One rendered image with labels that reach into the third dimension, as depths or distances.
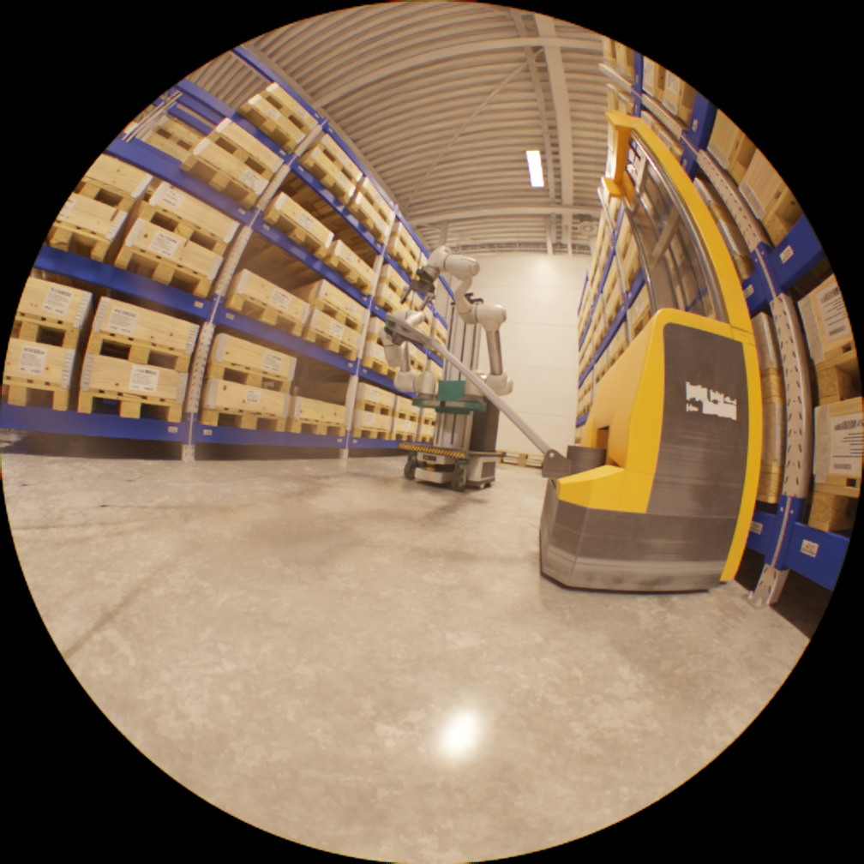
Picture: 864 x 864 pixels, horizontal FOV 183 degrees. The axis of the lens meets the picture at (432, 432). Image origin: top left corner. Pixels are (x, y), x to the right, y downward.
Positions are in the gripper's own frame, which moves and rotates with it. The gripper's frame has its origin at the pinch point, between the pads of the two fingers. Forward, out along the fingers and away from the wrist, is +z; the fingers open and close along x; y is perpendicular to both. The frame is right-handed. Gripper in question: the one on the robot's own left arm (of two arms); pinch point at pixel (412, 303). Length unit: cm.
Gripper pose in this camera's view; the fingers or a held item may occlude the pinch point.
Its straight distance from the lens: 145.2
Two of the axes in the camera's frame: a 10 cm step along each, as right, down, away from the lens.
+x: -8.1, -4.8, 3.5
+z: -4.7, 8.8, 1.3
